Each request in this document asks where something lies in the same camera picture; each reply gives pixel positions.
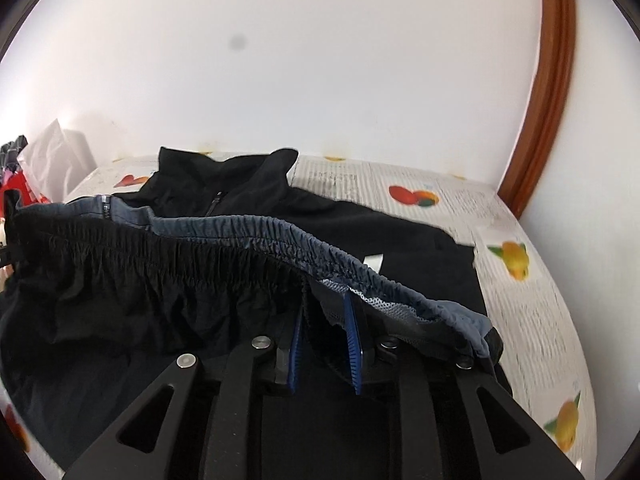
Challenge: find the plaid cloth in bag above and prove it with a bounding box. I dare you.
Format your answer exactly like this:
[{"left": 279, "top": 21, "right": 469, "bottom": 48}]
[{"left": 0, "top": 136, "right": 28, "bottom": 172}]

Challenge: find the red paper gift bag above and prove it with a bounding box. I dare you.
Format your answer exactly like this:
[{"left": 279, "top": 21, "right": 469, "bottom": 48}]
[{"left": 1, "top": 170, "right": 50, "bottom": 206}]

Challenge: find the brown wooden door frame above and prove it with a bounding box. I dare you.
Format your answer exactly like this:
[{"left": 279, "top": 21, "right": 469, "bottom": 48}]
[{"left": 498, "top": 0, "right": 577, "bottom": 218}]

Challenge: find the fruit print mattress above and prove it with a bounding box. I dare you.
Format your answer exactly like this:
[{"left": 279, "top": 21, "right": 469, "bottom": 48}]
[{"left": 0, "top": 152, "right": 599, "bottom": 480}]

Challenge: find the white Miniso plastic bag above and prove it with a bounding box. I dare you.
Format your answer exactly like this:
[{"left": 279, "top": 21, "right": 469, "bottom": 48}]
[{"left": 17, "top": 120, "right": 96, "bottom": 203}]

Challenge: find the black white blue jacket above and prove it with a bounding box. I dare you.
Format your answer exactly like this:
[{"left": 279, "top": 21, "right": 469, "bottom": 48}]
[{"left": 0, "top": 145, "right": 514, "bottom": 480}]

